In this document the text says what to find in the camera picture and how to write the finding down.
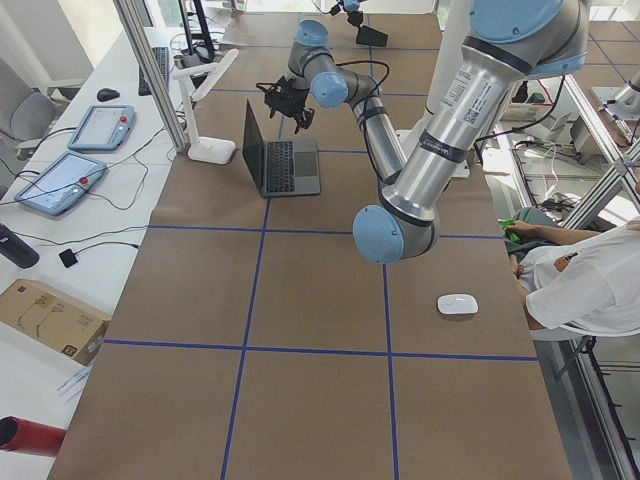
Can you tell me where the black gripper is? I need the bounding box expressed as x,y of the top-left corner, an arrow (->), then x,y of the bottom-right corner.
348,10 -> 363,26
255,76 -> 315,133

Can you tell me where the grey laptop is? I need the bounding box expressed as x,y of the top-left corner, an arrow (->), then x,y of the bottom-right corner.
242,100 -> 321,198

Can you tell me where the white desk lamp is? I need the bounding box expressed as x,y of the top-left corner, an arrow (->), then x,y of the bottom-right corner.
171,48 -> 240,165

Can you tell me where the white computer mouse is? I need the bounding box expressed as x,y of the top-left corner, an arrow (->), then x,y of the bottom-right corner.
437,293 -> 479,315

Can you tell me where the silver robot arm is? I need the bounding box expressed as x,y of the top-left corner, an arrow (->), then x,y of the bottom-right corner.
312,0 -> 364,28
258,1 -> 591,264

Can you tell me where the black desk mouse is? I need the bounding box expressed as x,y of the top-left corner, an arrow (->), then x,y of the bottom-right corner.
96,88 -> 120,102

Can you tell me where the black keyboard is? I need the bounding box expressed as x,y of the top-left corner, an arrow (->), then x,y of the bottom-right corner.
137,46 -> 172,97

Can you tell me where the upper blue teach pendant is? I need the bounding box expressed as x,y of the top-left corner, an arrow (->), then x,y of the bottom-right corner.
67,105 -> 136,153

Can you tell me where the blue teach pendant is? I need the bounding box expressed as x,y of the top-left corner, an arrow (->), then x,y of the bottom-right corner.
67,105 -> 136,153
14,152 -> 107,216

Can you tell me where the lower blue teach pendant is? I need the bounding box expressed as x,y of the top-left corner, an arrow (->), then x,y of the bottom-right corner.
14,152 -> 107,216

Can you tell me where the grey office chair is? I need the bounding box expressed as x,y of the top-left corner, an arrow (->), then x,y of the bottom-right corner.
1,60 -> 85,160

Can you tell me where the small black square device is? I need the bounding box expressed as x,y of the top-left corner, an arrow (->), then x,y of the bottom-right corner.
58,248 -> 78,268

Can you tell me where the black water bottle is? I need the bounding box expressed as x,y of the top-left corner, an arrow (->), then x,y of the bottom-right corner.
0,224 -> 40,269

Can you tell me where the cardboard box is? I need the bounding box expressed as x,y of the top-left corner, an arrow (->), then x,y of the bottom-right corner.
1,279 -> 111,366

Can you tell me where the person in white shirt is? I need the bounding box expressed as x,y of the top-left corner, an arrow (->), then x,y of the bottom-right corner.
506,207 -> 639,339

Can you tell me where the red cylinder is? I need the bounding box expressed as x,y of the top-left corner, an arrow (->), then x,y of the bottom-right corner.
1,416 -> 67,457

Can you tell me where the black robot wrist cable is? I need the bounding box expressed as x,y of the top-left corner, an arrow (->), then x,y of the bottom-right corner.
334,59 -> 392,106

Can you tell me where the aluminium frame post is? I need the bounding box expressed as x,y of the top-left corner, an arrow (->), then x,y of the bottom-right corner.
113,0 -> 188,153

